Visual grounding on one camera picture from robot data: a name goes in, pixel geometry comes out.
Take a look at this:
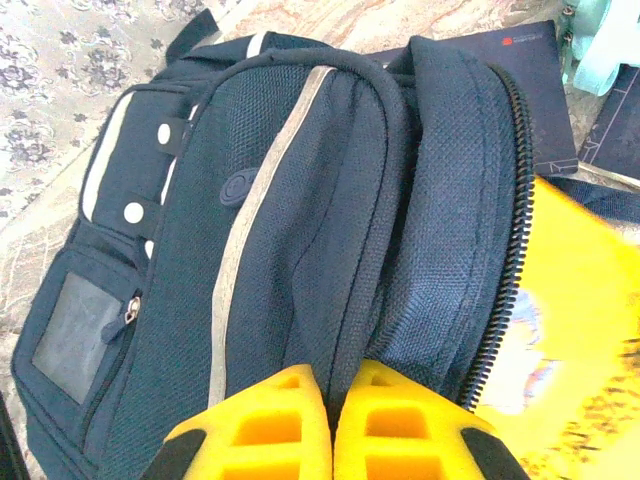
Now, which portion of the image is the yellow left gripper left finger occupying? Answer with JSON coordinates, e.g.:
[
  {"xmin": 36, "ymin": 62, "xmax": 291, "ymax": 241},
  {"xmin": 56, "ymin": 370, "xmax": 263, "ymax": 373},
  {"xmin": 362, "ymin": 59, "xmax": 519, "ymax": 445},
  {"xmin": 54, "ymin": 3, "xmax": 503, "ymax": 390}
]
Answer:
[{"xmin": 144, "ymin": 363, "xmax": 334, "ymax": 480}]

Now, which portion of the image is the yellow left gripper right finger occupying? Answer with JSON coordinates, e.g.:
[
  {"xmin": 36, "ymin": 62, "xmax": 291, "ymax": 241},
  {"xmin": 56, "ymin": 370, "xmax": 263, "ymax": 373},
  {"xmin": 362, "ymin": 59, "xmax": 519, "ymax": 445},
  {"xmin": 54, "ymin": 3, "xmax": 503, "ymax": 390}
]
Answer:
[{"xmin": 333, "ymin": 359, "xmax": 531, "ymax": 480}]

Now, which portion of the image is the yellow notebook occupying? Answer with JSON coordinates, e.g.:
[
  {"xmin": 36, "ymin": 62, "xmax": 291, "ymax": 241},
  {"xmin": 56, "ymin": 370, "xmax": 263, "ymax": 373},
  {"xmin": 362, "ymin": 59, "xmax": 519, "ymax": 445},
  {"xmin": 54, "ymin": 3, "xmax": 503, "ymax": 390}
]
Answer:
[{"xmin": 477, "ymin": 174, "xmax": 640, "ymax": 480}]

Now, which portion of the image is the navy blue backpack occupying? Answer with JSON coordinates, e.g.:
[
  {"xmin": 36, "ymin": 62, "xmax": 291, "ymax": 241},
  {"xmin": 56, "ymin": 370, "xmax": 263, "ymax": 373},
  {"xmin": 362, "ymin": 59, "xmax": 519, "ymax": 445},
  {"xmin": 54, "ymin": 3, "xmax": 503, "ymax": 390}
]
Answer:
[{"xmin": 9, "ymin": 9, "xmax": 640, "ymax": 480}]

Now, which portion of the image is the light blue pencil case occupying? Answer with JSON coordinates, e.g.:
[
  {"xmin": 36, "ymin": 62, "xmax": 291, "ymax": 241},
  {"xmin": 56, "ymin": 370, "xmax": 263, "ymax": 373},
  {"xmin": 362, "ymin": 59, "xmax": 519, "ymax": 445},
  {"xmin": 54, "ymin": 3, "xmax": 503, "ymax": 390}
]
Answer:
[{"xmin": 562, "ymin": 0, "xmax": 640, "ymax": 99}]

